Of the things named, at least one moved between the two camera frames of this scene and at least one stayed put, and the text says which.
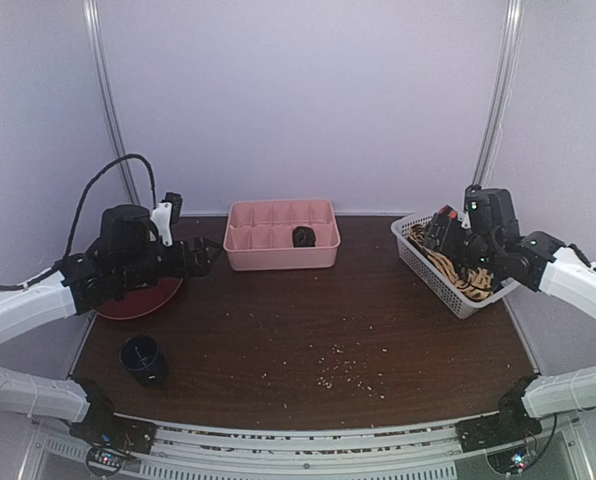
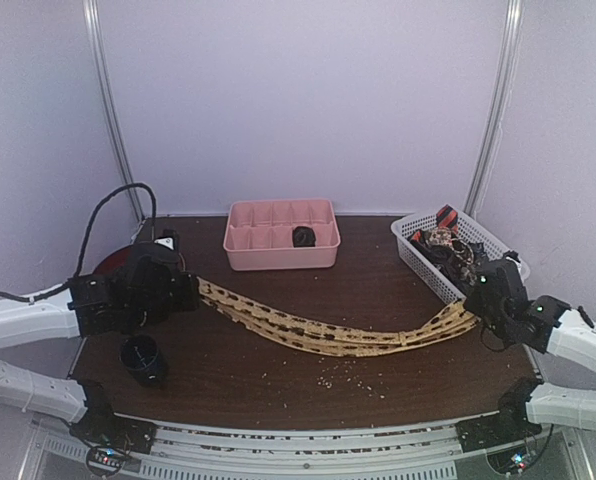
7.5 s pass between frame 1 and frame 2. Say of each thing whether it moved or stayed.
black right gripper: moved
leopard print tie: moved
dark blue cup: stayed
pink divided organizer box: stayed
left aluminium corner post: stayed
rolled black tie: stayed
